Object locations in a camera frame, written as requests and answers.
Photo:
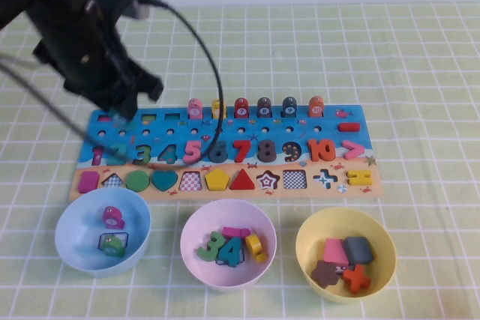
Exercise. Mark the brown fish peg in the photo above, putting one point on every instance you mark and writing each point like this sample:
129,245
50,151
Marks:
264,107

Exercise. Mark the magenta fish peg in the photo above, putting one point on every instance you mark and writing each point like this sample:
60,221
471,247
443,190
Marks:
112,219

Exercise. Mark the yellow fish peg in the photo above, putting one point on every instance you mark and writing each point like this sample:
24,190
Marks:
215,110

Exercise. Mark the red number seven piece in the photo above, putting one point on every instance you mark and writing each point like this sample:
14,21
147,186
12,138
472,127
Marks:
242,144

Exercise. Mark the grey number six piece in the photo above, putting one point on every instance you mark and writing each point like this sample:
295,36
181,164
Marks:
220,160

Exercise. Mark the orange number ten piece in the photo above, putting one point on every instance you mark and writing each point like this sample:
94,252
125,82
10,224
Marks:
312,149

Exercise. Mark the magenta rounded rectangle piece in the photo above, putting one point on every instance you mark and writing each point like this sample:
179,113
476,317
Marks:
88,182

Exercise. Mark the grey square piece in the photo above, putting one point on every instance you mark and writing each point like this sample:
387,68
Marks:
358,250

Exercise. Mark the green checkered tablecloth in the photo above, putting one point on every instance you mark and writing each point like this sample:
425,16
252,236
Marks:
375,54

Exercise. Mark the red minus sign piece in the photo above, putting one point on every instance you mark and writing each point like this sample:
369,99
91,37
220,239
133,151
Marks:
348,127

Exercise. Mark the red triangle piece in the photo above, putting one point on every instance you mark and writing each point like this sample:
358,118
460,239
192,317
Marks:
243,183

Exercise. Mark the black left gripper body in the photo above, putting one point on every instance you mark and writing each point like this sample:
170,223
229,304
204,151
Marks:
75,54

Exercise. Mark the pink number five piece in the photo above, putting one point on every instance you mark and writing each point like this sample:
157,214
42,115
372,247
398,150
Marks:
192,144

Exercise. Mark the brown star piece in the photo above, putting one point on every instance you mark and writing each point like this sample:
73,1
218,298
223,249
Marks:
324,273

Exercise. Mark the teal number four piece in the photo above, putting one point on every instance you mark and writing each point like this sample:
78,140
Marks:
234,252

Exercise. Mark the brown number eight piece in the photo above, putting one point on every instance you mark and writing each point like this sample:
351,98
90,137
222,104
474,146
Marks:
266,150

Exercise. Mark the yellow equals sign piece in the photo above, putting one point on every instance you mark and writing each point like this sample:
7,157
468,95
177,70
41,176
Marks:
359,174

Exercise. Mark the orange fish peg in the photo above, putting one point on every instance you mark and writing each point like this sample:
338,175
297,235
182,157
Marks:
316,107

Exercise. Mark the green circle piece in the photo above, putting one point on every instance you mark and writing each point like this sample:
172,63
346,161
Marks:
137,181

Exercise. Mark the pink fish peg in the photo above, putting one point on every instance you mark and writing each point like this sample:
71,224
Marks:
194,108

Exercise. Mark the blue wooden puzzle board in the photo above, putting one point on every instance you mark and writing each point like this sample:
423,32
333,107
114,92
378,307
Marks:
279,142

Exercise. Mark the dark grey fish peg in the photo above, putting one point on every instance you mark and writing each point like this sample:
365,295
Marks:
289,107

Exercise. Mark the yellow number nine piece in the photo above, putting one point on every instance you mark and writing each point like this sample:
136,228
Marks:
253,243

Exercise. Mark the yellow plastic bowl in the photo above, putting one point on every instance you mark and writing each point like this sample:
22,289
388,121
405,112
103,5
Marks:
311,237

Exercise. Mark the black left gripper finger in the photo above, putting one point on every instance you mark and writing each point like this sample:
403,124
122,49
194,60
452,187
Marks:
129,104
111,102

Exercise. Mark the pink trapezoid piece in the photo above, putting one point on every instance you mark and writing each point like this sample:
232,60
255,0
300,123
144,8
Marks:
333,250

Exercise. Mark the yellow pentagon piece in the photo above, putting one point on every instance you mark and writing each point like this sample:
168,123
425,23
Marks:
217,181

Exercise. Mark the orange plus sign piece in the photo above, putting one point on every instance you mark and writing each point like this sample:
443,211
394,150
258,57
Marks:
356,279

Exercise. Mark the pink plastic bowl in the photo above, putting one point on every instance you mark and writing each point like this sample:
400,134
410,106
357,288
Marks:
232,279

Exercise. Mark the pink greater-than sign piece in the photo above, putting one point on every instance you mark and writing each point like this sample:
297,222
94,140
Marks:
358,150

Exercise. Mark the magenta number one piece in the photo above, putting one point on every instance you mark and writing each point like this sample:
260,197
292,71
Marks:
232,231

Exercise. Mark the green number three piece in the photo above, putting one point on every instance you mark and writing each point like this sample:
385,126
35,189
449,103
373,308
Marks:
213,235

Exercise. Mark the teal heart piece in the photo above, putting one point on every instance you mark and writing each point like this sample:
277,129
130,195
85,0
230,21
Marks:
164,181

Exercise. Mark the red fish peg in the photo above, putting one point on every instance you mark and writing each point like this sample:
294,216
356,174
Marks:
242,108

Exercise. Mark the light blue plastic bowl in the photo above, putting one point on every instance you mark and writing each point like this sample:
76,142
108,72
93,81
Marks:
75,222

